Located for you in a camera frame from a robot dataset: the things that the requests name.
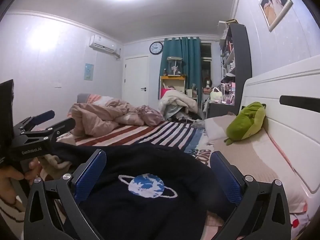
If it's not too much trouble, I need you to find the dark grey bookshelf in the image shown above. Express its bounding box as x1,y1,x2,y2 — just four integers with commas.
219,20,252,115

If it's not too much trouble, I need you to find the round wall clock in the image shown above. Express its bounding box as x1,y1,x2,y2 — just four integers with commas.
149,41,163,55

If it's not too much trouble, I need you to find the window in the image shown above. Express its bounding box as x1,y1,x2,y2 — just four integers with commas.
200,42,212,85

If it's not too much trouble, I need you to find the white door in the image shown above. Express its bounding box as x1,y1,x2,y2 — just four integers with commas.
124,56,149,100

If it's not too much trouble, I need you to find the glass display case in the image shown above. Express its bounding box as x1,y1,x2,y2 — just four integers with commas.
167,57,183,77

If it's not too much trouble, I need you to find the pink crumpled duvet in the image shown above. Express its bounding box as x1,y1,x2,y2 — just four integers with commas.
67,94,164,137

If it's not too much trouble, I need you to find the white air conditioner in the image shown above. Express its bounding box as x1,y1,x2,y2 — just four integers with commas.
89,35,118,54

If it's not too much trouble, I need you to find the blue wall poster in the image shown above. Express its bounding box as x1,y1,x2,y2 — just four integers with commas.
84,63,94,81

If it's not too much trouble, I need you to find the framed wall picture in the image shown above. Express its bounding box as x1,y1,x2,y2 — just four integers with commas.
259,0,293,32

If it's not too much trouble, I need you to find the striped printed blanket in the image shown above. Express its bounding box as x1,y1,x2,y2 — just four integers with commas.
56,121,216,167

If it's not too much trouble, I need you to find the teal curtain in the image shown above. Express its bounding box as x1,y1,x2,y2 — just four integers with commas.
159,37,202,105

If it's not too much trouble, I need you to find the green plush toy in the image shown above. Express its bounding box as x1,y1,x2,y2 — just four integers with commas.
224,102,266,146

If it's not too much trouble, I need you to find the pile of cream bedding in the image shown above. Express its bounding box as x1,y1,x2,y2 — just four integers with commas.
160,89,198,119

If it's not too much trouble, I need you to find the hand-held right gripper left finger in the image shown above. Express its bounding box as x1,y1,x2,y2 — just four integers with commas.
23,149,107,240

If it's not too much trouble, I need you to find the strawberry print bed sheet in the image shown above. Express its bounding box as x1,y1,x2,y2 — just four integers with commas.
287,211,312,238

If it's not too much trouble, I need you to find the navy planet print sweater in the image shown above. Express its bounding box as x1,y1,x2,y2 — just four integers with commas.
51,140,235,240

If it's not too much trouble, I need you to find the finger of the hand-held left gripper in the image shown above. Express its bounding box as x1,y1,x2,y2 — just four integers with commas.
21,117,76,141
14,110,55,133

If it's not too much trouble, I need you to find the person's left forearm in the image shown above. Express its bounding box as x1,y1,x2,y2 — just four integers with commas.
0,196,25,228

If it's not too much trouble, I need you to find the person's left hand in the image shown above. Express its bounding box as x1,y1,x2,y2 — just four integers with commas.
0,157,43,204

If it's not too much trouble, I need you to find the yellow shelf unit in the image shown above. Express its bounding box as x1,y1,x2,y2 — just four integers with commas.
160,75,187,100

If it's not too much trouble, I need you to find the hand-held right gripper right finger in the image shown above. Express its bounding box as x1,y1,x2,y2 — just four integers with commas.
209,151,292,240

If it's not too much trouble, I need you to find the dark grey desk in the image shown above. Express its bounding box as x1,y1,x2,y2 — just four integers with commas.
207,100,238,118

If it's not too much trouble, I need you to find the white bed headboard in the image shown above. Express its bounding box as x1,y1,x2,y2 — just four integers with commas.
239,55,320,194

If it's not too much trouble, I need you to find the white handbag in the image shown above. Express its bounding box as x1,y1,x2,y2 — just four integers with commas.
209,87,223,102

